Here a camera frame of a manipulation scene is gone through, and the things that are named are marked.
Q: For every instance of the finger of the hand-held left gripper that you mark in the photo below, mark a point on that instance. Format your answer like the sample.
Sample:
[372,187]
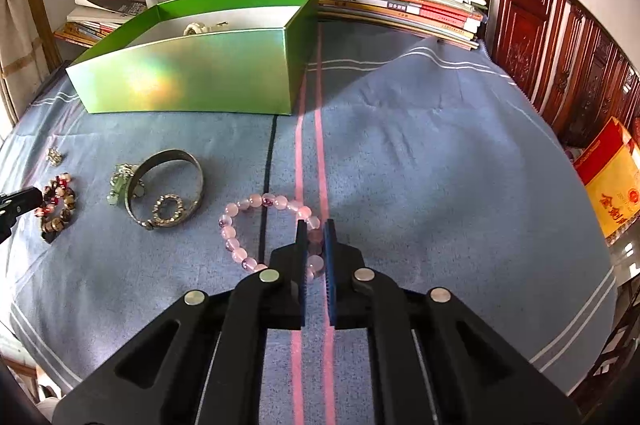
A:
[5,229]
[25,200]

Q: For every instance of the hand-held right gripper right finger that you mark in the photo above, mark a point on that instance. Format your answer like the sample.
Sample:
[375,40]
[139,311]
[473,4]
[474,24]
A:
[330,255]

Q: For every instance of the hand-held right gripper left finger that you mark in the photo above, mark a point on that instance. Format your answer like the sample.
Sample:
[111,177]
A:
[302,255]

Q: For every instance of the silver metal bangle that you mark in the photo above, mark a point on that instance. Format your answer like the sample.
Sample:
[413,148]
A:
[170,153]

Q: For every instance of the green cardboard box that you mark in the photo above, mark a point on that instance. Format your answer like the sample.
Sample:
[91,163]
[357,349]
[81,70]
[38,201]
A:
[190,75]

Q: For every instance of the small silver brooch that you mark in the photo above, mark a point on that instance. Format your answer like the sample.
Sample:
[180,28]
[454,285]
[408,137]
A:
[54,155]

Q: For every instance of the green jade pendant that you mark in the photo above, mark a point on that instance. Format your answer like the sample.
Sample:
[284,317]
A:
[117,192]

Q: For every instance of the blue striped cloth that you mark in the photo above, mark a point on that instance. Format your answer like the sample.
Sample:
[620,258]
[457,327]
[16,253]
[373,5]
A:
[425,130]

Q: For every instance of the small stack of magazines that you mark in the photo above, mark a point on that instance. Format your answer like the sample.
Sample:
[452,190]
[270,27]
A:
[100,17]

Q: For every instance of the cream wristwatch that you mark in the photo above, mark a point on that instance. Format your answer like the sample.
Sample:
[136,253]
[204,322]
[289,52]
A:
[195,28]

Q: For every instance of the red and yellow carton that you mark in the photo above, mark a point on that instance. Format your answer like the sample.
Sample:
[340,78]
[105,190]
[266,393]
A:
[610,185]

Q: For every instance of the carved red wooden headboard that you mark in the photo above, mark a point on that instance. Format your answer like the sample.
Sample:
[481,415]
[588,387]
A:
[540,30]

